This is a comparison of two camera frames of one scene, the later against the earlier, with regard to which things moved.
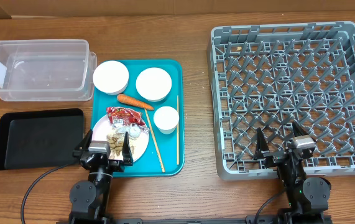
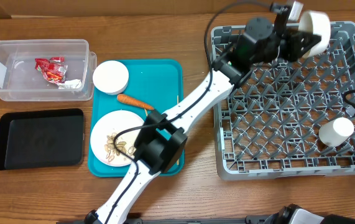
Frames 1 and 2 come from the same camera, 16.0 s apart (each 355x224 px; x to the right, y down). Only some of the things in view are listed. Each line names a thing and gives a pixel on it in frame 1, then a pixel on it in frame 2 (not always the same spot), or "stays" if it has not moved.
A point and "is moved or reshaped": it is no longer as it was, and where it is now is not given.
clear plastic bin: (41, 70) stays
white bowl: (110, 77) stays
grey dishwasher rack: (269, 76) stays
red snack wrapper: (124, 119) to (54, 70)
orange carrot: (133, 101) stays
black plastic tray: (38, 138) stays
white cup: (166, 119) is moved or reshaped
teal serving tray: (155, 88) stays
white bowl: (153, 84) to (318, 23)
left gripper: (117, 166) to (292, 39)
